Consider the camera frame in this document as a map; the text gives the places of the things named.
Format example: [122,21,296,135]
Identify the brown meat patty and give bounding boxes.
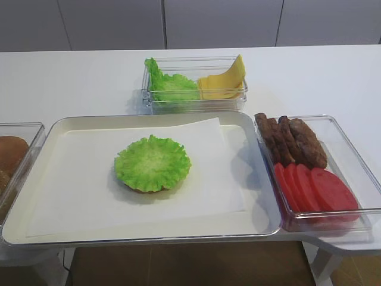
[289,119,328,169]
[267,118,295,167]
[278,116,311,168]
[255,113,280,164]

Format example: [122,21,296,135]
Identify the brown bun top upper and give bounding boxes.
[0,136,29,176]

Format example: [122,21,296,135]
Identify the yellow cheese slices flat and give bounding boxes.
[196,75,243,100]

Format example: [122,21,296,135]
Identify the red tomato slice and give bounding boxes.
[309,167,359,212]
[285,163,309,213]
[294,164,322,212]
[274,163,300,213]

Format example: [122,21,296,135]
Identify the green lettuce leaf on bun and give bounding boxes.
[114,135,192,191]

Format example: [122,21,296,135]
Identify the clear lettuce and cheese container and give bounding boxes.
[141,56,248,114]

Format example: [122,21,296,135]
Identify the leftmost brown meat patty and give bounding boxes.
[255,113,280,164]

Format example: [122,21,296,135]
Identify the rightmost brown meat patty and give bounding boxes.
[289,119,328,169]

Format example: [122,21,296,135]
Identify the green lettuce leaves in container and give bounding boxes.
[145,58,200,101]

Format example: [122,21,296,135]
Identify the white paper sheet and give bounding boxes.
[27,118,245,237]

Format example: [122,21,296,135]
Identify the bottom bun half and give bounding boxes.
[126,185,168,194]

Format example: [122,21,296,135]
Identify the white serving tray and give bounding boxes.
[2,112,282,246]

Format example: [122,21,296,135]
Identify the upright yellow cheese slice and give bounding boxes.
[219,54,246,89]

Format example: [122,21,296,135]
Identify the clear meat and tomato container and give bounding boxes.
[254,116,380,232]

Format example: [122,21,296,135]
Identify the clear bun container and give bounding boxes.
[1,122,45,223]

